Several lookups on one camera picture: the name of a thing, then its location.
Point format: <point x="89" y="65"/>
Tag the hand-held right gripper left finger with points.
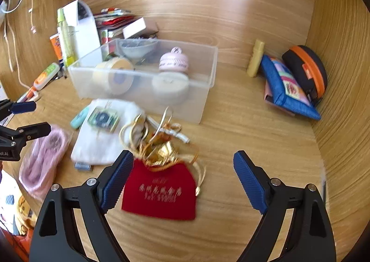
<point x="117" y="181"/>

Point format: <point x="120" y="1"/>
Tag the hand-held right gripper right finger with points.
<point x="248" y="181"/>

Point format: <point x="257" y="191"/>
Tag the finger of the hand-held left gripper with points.
<point x="31" y="131"/>
<point x="24" y="107"/>

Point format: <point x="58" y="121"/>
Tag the white cloth pouch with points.
<point x="95" y="143"/>

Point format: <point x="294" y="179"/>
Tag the teal small case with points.
<point x="78" y="119"/>

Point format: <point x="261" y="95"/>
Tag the green square patterned card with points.
<point x="101" y="119"/>

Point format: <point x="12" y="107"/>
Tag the clear plastic storage box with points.
<point x="202" y="100"/>

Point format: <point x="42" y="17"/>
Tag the wooden desktop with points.
<point x="245" y="134"/>

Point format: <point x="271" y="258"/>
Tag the orange green correction tape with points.
<point x="46" y="75"/>

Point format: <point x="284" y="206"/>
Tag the person's printed orange clothing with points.
<point x="17" y="207"/>

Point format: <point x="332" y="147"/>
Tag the orange tube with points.
<point x="56" y="46"/>

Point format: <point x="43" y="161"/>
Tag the green spray bottle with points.
<point x="67" y="39"/>

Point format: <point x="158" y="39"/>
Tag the beige tape roll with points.
<point x="101" y="77"/>

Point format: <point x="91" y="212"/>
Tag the pink notebook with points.
<point x="268" y="97"/>

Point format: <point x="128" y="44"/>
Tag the blue patchwork pencil case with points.
<point x="280" y="97"/>

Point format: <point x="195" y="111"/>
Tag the white round tin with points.
<point x="170" y="88"/>

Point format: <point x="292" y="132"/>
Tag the yellow tube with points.
<point x="255" y="58"/>

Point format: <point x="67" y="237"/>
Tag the stack of books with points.
<point x="112" y="20"/>

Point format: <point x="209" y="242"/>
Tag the black orange zip case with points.
<point x="300" y="61"/>

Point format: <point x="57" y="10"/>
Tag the pink round mini fan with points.
<point x="173" y="62"/>

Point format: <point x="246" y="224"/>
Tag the white small cardboard box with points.
<point x="135" y="28"/>

